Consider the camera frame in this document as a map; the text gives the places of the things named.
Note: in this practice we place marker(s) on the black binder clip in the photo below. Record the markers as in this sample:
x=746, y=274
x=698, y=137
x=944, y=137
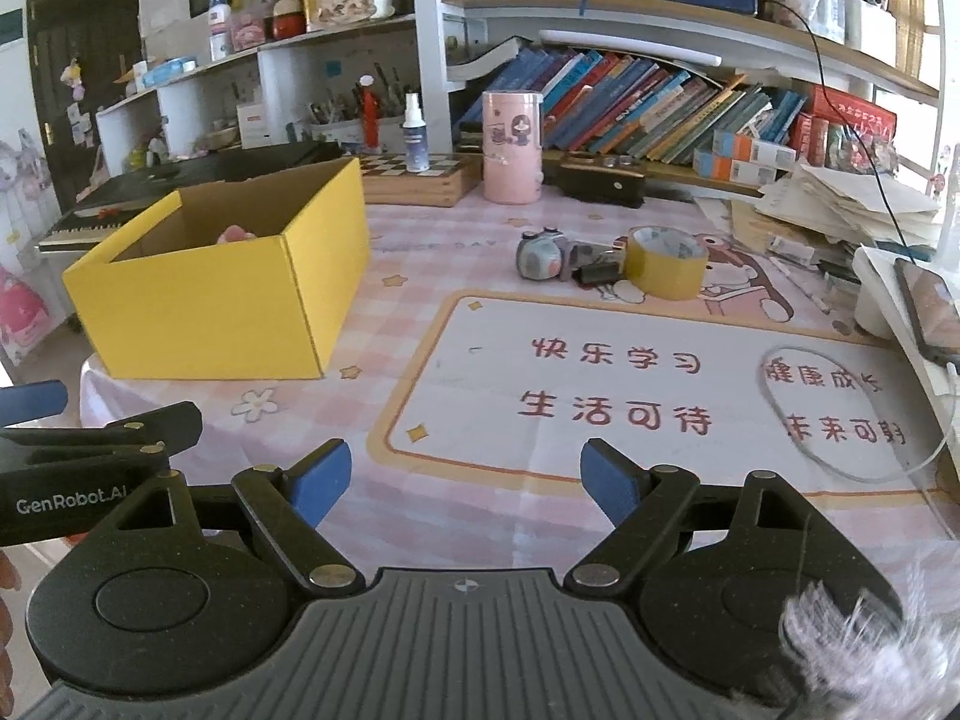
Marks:
x=598, y=273

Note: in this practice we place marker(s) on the red tassel ornament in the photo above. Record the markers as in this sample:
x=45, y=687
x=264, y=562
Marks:
x=369, y=114

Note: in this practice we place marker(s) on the yellow tape roll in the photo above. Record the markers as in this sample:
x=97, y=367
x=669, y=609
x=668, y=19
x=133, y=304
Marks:
x=665, y=263

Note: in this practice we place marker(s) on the row of leaning books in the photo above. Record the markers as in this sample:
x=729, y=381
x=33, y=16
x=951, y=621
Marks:
x=614, y=104

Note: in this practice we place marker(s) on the black electronic keyboard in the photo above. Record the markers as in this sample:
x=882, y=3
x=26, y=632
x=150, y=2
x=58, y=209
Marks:
x=122, y=198

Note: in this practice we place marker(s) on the smartphone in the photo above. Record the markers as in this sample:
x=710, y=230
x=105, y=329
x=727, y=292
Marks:
x=932, y=312

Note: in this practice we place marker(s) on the stack of papers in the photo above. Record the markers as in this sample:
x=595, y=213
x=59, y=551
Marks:
x=853, y=208

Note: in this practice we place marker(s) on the grey toy camera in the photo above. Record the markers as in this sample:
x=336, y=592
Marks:
x=550, y=255

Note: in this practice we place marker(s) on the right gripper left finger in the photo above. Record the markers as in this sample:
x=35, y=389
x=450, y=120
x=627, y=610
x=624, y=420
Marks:
x=284, y=509

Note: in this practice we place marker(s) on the pink plush toy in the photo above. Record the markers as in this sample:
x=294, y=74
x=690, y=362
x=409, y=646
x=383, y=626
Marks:
x=235, y=233

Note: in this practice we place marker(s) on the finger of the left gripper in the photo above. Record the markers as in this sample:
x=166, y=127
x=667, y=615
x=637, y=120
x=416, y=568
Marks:
x=30, y=401
x=168, y=430

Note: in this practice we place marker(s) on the pink cylindrical container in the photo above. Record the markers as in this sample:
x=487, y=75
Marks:
x=512, y=147

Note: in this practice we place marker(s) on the wooden chess board box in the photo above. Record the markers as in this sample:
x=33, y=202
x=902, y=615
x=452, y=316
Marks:
x=448, y=180

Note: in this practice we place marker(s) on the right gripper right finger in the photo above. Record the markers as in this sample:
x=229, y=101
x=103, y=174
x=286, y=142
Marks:
x=646, y=507

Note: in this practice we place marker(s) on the pink cartoon desk mat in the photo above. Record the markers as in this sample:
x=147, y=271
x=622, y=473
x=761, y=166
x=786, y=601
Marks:
x=467, y=393

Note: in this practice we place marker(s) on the black wooden box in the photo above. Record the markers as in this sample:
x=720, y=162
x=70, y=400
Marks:
x=602, y=180

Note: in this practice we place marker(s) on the yellow cardboard box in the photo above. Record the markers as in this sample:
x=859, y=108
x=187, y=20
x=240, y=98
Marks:
x=161, y=300

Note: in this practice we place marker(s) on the orange white box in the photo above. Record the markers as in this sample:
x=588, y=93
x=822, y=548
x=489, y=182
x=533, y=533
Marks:
x=743, y=160

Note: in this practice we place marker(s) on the white spray bottle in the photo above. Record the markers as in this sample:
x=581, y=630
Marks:
x=417, y=154

